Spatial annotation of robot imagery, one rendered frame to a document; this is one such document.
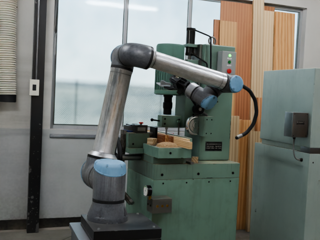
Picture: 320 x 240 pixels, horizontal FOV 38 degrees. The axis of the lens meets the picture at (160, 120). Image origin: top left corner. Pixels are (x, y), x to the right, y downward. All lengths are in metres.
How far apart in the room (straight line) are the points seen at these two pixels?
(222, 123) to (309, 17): 2.38
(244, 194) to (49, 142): 1.81
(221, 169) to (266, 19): 2.19
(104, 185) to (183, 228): 0.82
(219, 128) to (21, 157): 1.81
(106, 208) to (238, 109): 2.53
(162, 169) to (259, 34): 2.28
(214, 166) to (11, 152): 1.87
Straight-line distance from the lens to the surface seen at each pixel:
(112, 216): 2.14
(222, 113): 2.93
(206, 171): 2.79
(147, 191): 2.57
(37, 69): 3.92
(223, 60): 2.86
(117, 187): 2.13
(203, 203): 2.82
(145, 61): 2.22
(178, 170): 2.70
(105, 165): 2.12
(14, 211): 4.12
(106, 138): 2.29
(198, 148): 2.88
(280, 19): 4.73
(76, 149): 4.07
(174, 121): 2.86
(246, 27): 4.54
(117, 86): 2.30
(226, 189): 2.89
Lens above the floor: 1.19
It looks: 3 degrees down
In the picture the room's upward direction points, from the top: 3 degrees clockwise
